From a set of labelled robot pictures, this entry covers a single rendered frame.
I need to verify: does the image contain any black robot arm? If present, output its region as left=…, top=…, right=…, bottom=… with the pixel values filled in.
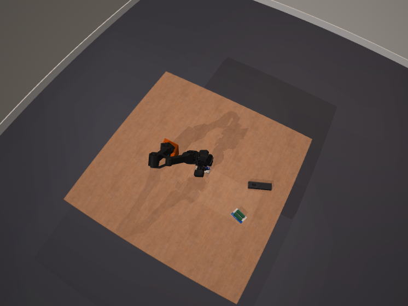
left=148, top=142, right=213, bottom=169

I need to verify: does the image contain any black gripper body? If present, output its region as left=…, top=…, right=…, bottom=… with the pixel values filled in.
left=194, top=150, right=209, bottom=177

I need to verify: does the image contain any black rectangular bar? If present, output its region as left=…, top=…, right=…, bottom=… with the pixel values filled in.
left=248, top=181, right=272, bottom=191

